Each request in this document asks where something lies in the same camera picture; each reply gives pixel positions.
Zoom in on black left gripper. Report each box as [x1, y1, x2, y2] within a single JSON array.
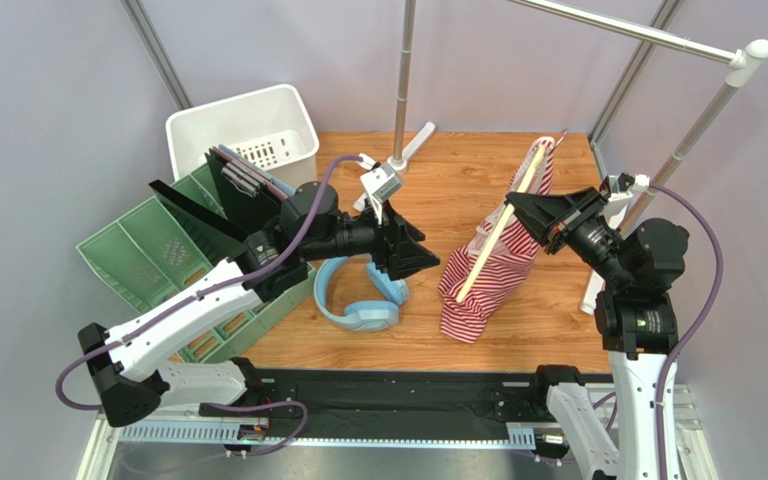
[[303, 194, 441, 281]]

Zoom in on cream plastic hanger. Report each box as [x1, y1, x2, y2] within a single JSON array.
[[455, 128, 569, 303]]

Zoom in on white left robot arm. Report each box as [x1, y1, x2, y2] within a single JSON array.
[[78, 182, 440, 427]]

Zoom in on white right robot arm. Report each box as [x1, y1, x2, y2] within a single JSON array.
[[506, 187, 689, 479]]

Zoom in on blue white headphones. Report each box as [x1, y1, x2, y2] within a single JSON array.
[[312, 256, 411, 333]]

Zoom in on blue clipboard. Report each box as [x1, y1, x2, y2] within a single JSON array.
[[217, 143, 301, 201]]

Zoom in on pink clipboard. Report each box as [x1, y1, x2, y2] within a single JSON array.
[[213, 146, 294, 201]]

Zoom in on black clipboard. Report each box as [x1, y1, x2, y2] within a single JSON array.
[[205, 145, 294, 236]]

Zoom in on white plastic bin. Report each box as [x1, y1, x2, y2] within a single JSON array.
[[165, 84, 320, 188]]

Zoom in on black folder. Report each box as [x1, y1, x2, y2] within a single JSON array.
[[149, 180, 246, 249]]

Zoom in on green plastic file rack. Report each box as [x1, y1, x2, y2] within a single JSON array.
[[76, 197, 316, 363]]

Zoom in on white clothes rack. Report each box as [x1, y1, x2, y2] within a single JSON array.
[[354, 0, 768, 317]]

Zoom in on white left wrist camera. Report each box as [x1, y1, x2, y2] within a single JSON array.
[[353, 153, 404, 225]]

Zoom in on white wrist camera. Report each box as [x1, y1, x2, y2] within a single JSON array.
[[599, 173, 650, 220], [353, 153, 404, 225]]

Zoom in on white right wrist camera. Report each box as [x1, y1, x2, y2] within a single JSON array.
[[599, 173, 650, 220]]

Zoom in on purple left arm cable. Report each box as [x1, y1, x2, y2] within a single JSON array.
[[55, 154, 365, 410]]

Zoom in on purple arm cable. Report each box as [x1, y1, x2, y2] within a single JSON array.
[[643, 182, 725, 480], [55, 154, 365, 410]]

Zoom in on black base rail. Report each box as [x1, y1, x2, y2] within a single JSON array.
[[235, 366, 610, 441]]

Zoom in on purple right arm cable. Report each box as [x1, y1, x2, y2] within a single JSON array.
[[643, 182, 725, 480]]

